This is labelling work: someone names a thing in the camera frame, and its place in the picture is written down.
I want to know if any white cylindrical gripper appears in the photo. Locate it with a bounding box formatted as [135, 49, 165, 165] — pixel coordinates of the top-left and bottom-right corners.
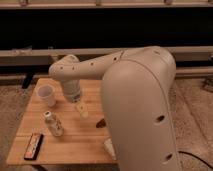
[61, 80, 89, 118]

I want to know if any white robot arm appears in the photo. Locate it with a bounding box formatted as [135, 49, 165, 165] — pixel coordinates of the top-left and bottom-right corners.
[49, 46, 181, 171]

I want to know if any small clear plastic bottle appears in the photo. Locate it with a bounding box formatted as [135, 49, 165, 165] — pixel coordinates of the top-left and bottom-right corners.
[44, 111, 64, 137]

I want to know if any brown oblong snack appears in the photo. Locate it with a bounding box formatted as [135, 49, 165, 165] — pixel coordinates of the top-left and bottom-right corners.
[96, 119, 106, 128]

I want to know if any translucent plastic cup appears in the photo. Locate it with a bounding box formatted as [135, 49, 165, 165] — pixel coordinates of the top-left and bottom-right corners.
[36, 84, 56, 107]

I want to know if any white wedge object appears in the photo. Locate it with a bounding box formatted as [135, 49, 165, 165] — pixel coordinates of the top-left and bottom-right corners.
[104, 138, 116, 160]

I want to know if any black rectangular box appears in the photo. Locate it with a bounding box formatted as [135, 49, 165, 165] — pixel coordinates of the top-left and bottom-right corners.
[24, 133, 44, 160]

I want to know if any long white wall rail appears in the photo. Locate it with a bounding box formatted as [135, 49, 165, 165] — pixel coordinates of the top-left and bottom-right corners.
[0, 46, 213, 61]

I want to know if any black power cable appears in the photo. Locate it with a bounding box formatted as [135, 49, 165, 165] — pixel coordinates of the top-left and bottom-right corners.
[178, 151, 213, 170]

